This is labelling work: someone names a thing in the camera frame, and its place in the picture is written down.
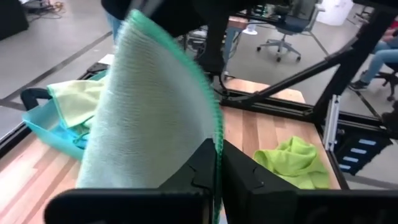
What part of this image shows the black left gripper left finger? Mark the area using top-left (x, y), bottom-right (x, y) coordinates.
top-left (43, 138), bottom-right (218, 224)

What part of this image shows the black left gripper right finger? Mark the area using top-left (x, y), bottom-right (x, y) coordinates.
top-left (221, 139), bottom-right (398, 224)

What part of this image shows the lime green microfiber towel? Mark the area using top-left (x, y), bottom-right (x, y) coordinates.
top-left (253, 136), bottom-right (331, 190)

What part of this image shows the pale green microfiber towel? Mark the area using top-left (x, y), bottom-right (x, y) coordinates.
top-left (76, 8), bottom-right (224, 224)
top-left (46, 79), bottom-right (108, 129)

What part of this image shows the black equipment with blue slots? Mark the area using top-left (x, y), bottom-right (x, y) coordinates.
top-left (334, 129), bottom-right (394, 177)

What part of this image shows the translucent green plastic bin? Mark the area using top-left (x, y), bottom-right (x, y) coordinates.
top-left (21, 70), bottom-right (108, 162)

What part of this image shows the black office chair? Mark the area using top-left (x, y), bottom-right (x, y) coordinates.
top-left (362, 62), bottom-right (398, 102)

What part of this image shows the grey office chair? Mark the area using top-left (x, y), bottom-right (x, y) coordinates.
top-left (256, 0), bottom-right (326, 63)

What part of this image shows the person's leg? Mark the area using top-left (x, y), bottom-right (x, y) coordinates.
top-left (105, 11), bottom-right (125, 43)

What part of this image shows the person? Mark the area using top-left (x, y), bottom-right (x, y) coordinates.
top-left (348, 17), bottom-right (398, 91)

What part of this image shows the black cabinet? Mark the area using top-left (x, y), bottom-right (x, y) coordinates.
top-left (0, 0), bottom-right (30, 41)

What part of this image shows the black aluminium table frame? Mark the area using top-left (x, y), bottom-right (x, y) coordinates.
top-left (0, 6), bottom-right (398, 190)

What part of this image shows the silver aluminium bracket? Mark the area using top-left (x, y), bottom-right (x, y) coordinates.
top-left (322, 94), bottom-right (342, 152)

